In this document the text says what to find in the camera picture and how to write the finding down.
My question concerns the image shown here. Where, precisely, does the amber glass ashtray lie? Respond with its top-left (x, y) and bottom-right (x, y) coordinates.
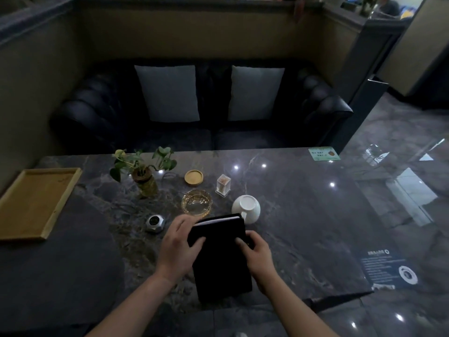
top-left (181, 190), bottom-right (213, 217)

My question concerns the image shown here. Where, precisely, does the white ceramic teapot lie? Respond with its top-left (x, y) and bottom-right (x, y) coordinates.
top-left (232, 194), bottom-right (261, 226)

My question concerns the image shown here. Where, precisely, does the black notebook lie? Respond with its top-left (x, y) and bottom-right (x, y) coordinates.
top-left (187, 213), bottom-right (253, 304)

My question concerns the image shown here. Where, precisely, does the person's right forearm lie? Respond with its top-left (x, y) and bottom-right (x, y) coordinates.
top-left (261, 273), bottom-right (340, 337)

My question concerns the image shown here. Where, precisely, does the person's left forearm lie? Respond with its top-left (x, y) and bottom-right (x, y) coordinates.
top-left (85, 270), bottom-right (177, 337)

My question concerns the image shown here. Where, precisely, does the green table sticker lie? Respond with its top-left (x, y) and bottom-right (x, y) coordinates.
top-left (308, 147), bottom-right (341, 162)

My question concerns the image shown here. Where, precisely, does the person's right hand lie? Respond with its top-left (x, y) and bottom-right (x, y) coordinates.
top-left (235, 230), bottom-right (278, 296)

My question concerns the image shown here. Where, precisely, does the person's left hand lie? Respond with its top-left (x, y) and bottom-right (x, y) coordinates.
top-left (155, 215), bottom-right (207, 283)

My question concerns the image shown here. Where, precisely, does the round wooden coaster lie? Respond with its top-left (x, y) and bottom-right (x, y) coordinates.
top-left (185, 170), bottom-right (204, 186)

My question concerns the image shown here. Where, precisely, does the wooden tray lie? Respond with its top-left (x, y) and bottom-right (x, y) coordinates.
top-left (0, 168), bottom-right (83, 241)

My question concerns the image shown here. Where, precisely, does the grey cushion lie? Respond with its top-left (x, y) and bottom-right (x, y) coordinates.
top-left (134, 65), bottom-right (200, 123)
top-left (228, 65), bottom-right (285, 122)

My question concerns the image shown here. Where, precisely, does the black leather sofa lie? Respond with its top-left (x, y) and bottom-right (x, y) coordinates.
top-left (50, 58), bottom-right (354, 155)

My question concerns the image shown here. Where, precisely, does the blue table sticker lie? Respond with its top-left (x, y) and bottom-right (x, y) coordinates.
top-left (358, 248), bottom-right (420, 291)

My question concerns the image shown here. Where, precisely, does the green plant in glass vase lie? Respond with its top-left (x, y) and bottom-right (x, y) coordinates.
top-left (110, 147), bottom-right (177, 199)

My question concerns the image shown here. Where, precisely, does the clear toothpick holder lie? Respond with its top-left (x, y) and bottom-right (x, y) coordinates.
top-left (216, 174), bottom-right (231, 197)

